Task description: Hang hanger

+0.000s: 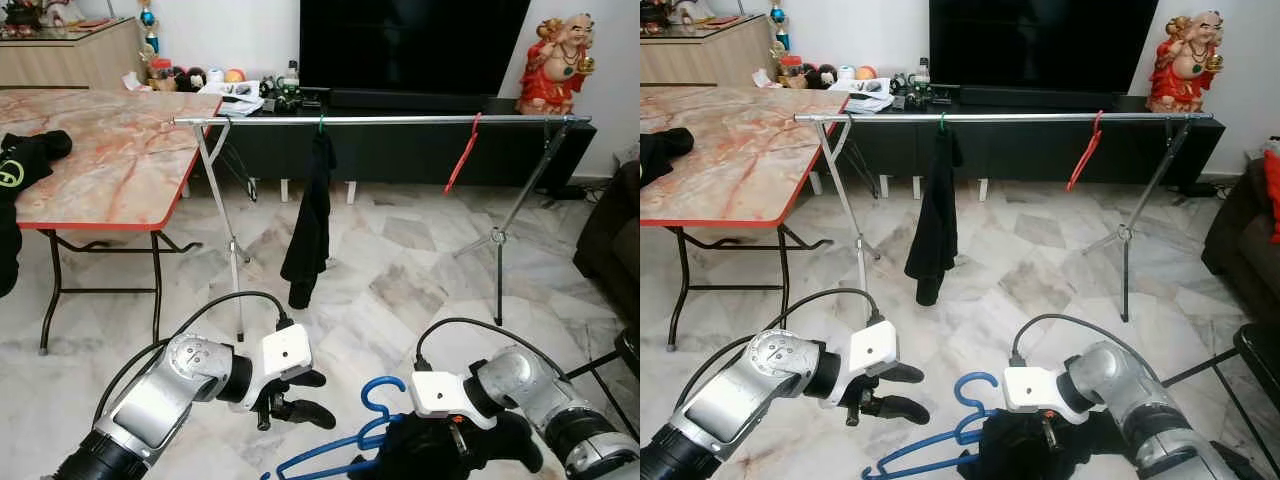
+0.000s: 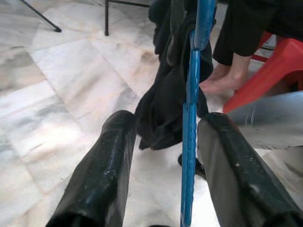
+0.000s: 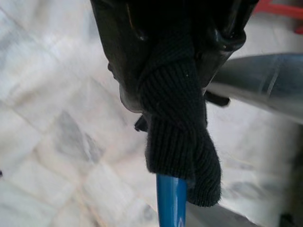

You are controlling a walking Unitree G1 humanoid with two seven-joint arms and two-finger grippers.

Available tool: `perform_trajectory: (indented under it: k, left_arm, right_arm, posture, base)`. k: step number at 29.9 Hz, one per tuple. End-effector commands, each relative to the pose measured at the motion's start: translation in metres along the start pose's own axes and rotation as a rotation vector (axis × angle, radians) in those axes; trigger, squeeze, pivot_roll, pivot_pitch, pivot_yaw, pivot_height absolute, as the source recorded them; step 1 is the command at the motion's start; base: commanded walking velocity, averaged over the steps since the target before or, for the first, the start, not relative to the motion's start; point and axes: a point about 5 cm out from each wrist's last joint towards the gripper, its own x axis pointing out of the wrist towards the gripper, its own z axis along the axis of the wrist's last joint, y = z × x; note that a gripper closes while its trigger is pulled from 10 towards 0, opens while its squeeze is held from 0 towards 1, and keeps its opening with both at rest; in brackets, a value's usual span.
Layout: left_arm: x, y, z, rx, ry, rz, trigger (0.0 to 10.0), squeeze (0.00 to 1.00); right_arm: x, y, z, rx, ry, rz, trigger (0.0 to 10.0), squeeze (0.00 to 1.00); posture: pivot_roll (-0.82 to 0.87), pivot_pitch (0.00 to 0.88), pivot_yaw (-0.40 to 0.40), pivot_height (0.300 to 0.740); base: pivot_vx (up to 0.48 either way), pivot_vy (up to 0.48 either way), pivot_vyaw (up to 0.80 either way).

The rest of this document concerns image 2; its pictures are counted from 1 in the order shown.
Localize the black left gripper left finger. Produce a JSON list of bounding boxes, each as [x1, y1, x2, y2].
[[45, 110, 138, 227]]

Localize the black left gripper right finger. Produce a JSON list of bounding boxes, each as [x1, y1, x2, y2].
[[197, 112, 303, 227]]

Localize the blue plastic hanger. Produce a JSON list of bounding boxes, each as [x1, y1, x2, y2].
[[177, 0, 218, 227]]

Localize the person bare foot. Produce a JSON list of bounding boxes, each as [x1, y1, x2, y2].
[[199, 55, 250, 96]]

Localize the red plastic chair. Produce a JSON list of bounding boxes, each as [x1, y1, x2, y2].
[[222, 32, 303, 114]]

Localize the black folding chair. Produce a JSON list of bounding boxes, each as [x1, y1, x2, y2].
[[104, 0, 152, 36]]

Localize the person leg black trousers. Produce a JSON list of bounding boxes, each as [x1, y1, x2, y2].
[[212, 0, 303, 66]]

